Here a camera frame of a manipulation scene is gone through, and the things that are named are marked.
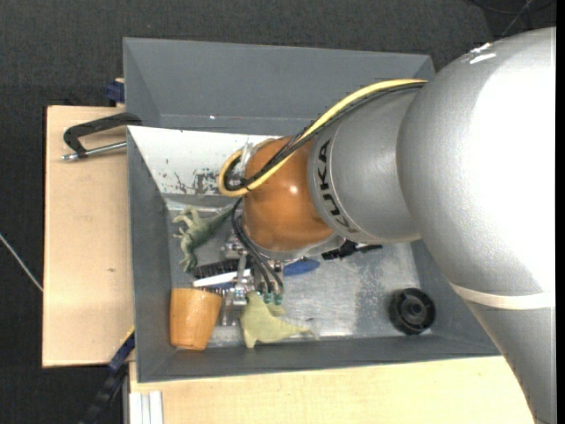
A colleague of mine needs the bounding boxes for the pale wood board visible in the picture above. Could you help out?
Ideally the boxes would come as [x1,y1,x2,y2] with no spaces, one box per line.
[41,103,136,368]

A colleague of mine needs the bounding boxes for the black ribbed round cap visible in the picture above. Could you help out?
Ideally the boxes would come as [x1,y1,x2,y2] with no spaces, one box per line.
[388,287,438,337]

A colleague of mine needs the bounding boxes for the black cylinder on white bracket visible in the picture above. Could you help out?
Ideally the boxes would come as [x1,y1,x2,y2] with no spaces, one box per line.
[320,238,383,261]

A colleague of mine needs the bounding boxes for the orange cup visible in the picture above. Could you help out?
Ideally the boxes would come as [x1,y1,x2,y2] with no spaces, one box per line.
[169,287,223,352]

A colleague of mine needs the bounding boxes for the green toy dinosaur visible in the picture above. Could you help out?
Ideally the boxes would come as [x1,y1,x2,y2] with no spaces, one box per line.
[171,204,236,274]

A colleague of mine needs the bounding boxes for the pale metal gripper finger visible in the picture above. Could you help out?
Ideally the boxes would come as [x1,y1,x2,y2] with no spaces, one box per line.
[219,290,236,327]
[233,286,249,316]

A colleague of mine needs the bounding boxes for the white and blue brush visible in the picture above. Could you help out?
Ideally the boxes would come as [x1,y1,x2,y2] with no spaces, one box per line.
[192,257,320,293]

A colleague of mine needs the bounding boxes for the grey metal bin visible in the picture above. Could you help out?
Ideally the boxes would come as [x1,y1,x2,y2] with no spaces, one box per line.
[122,36,502,383]

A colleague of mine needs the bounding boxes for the pale green toy seal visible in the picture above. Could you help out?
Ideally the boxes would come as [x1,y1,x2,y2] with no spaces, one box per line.
[238,290,317,350]

